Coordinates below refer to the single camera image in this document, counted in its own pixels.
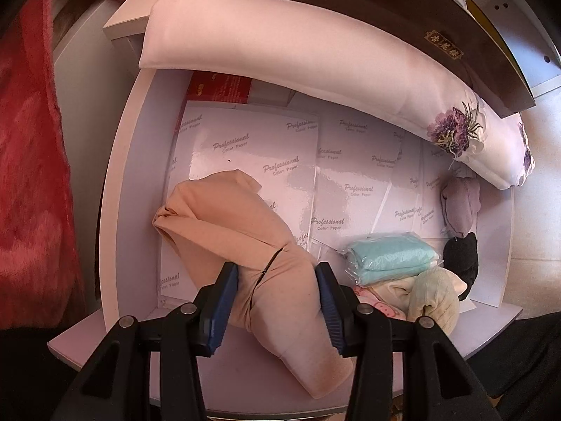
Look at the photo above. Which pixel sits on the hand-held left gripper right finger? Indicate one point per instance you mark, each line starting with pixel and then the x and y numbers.
pixel 331 311

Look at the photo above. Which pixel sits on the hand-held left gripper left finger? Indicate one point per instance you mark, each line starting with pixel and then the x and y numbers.
pixel 221 311

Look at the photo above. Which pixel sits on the pink printed cloth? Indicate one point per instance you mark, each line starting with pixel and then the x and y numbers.
pixel 379 302

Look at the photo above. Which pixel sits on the teal cloth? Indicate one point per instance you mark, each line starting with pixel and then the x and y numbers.
pixel 390 256

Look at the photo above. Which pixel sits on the cream knit sock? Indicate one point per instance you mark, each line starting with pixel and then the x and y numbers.
pixel 434 305

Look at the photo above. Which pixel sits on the black sock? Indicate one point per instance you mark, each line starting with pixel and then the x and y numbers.
pixel 460 256

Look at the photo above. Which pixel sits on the lilac cloth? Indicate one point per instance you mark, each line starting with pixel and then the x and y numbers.
pixel 460 206

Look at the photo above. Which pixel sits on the brown box with yellow inside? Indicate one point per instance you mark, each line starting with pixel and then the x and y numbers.
pixel 394 13

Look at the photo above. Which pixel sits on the glossy printed paper sheets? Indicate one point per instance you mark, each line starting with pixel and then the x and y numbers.
pixel 350 162

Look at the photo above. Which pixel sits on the person's dark trousers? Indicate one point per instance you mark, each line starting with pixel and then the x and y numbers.
pixel 526 359

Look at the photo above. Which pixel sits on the red paper packet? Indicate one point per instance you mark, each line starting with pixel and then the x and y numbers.
pixel 219 87

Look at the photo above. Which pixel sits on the red blanket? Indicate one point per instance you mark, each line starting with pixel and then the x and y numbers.
pixel 30 162

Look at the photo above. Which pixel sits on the floral white pillow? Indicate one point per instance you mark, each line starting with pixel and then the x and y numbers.
pixel 271 48

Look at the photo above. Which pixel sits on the white nightstand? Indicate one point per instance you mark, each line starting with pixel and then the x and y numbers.
pixel 512 22

